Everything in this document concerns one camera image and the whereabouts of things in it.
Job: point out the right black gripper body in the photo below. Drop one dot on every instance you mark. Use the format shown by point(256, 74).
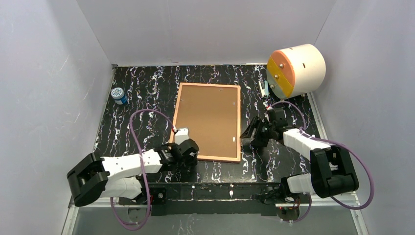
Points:
point(257, 133)

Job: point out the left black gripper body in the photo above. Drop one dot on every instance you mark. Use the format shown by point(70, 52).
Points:
point(190, 159)

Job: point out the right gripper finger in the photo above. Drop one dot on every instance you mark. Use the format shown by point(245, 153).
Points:
point(251, 128)
point(259, 141)

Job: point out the pink wooden picture frame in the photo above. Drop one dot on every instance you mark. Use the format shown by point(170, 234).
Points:
point(238, 129)

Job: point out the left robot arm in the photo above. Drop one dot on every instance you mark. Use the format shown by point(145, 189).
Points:
point(97, 177)

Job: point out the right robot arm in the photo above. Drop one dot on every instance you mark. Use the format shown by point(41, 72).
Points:
point(332, 171)

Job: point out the white cylindrical drawer unit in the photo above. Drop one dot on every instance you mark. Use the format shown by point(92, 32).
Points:
point(295, 71)

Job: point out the blue lidded small jar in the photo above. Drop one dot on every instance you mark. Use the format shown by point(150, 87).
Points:
point(119, 96)

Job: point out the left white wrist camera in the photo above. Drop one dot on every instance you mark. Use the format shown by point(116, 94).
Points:
point(181, 135)

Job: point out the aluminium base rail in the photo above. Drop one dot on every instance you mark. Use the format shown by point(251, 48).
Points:
point(244, 209)

